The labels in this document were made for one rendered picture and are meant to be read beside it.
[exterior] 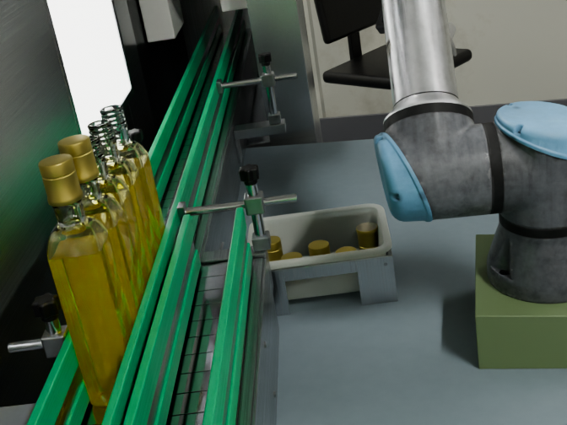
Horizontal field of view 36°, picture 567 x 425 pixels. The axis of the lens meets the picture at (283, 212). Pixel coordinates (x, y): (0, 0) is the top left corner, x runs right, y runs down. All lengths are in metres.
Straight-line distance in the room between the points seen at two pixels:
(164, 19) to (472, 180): 1.22
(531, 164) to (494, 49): 2.98
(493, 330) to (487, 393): 0.08
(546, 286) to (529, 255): 0.04
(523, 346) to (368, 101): 3.07
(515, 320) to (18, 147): 0.66
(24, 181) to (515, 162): 0.61
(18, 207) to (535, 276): 0.65
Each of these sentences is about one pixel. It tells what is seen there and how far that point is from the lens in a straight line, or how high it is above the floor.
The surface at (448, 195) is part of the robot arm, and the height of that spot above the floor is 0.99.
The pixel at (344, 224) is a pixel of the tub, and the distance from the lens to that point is 1.44.
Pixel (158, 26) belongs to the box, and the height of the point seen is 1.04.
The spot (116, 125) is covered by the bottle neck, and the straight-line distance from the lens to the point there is 1.10.
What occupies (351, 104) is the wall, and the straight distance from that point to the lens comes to 4.15.
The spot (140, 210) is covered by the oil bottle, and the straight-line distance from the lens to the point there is 1.07.
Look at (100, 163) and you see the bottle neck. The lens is 1.00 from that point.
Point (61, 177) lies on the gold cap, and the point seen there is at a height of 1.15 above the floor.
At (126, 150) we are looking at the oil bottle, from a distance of 1.10.
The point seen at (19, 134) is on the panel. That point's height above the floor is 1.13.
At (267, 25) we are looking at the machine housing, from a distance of 2.00.
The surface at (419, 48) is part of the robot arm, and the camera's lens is 1.14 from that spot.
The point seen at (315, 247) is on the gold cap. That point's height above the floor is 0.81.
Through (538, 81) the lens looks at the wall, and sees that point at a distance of 4.09.
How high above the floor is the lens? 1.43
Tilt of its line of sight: 24 degrees down
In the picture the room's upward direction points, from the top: 10 degrees counter-clockwise
